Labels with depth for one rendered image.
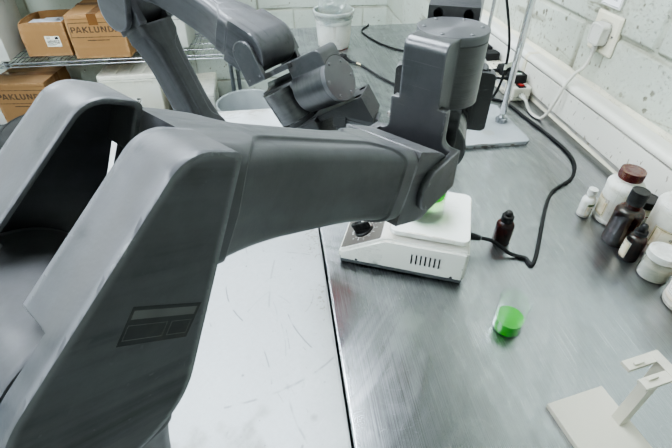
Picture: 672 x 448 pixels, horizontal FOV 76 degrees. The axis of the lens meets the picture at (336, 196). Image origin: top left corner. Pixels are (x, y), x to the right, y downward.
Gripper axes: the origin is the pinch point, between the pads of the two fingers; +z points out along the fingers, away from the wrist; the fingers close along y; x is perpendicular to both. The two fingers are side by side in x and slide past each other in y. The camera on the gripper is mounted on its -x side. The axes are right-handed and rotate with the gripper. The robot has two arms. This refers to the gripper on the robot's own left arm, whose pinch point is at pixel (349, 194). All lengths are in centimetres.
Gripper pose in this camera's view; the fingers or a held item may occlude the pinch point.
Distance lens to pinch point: 67.0
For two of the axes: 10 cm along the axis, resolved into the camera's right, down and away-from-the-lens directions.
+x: -8.2, 2.6, 5.0
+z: 4.9, 7.6, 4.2
